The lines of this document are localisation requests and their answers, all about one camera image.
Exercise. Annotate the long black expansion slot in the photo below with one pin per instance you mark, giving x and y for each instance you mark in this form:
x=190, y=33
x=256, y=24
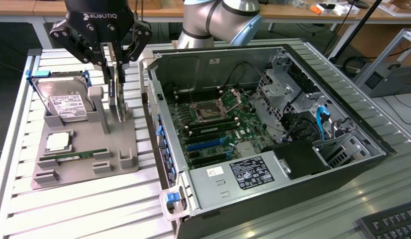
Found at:
x=209, y=163
x=208, y=157
x=202, y=139

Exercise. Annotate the perforated silver disk bay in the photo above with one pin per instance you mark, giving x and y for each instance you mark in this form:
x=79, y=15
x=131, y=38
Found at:
x=340, y=154

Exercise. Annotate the black keyboard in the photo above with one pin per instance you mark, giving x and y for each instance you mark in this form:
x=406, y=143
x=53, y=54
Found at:
x=393, y=224

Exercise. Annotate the small orange box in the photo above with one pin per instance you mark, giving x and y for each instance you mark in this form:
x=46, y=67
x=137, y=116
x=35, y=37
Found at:
x=316, y=10

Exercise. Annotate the grey parts rack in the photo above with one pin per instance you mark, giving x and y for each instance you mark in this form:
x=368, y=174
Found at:
x=87, y=149

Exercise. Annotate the blue case latch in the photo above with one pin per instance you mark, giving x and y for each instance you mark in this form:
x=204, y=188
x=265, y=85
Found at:
x=172, y=198

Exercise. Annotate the silver chipset heat sink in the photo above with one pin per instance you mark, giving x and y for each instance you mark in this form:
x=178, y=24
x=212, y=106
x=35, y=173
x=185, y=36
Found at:
x=245, y=149

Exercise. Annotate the silver disk bay cage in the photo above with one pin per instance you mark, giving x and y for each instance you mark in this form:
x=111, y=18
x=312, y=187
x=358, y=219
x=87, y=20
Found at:
x=274, y=89

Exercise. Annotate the aluminium profile frame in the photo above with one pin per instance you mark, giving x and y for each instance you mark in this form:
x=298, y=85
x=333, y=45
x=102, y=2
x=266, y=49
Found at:
x=392, y=47

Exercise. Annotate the CPU socket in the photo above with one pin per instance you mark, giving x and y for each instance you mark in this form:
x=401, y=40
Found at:
x=206, y=110

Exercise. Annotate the green motherboard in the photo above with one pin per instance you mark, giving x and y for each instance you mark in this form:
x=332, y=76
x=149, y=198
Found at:
x=254, y=124

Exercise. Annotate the green RAM stick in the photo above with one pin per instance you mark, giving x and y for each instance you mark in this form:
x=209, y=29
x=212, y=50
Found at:
x=71, y=156

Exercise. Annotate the black installed RAM stick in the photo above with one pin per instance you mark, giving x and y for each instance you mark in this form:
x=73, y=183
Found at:
x=213, y=129

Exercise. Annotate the wooden top desk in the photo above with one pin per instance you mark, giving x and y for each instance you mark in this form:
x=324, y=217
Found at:
x=25, y=10
x=290, y=12

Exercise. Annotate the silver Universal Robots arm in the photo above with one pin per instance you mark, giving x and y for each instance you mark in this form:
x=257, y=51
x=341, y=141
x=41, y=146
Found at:
x=197, y=25

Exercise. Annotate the open metal socket cover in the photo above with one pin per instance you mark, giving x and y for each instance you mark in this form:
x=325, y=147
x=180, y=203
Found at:
x=232, y=100

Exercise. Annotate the black open PC case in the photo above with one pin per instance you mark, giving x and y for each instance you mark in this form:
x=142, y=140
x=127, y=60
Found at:
x=290, y=199

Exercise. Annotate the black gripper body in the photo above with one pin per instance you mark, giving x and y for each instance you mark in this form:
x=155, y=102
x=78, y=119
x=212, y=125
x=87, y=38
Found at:
x=98, y=27

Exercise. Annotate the low-profile GPU graphics card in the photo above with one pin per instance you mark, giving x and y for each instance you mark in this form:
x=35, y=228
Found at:
x=117, y=104

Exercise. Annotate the grey power supply unit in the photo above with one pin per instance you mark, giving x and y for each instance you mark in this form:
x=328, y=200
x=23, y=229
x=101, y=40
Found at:
x=210, y=189

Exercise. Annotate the black tripod pole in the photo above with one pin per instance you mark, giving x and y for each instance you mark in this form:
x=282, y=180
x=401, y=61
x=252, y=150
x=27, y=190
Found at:
x=357, y=28

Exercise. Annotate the small white box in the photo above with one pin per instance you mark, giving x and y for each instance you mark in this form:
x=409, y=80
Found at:
x=344, y=10

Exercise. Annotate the hard disk in blue carrier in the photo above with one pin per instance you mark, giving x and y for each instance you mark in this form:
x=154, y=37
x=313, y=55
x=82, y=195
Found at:
x=65, y=102

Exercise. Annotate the silver CPU chip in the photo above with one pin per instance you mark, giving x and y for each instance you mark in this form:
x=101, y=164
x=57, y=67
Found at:
x=58, y=141

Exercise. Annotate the blue expansion slot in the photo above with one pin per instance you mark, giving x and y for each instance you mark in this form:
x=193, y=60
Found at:
x=204, y=145

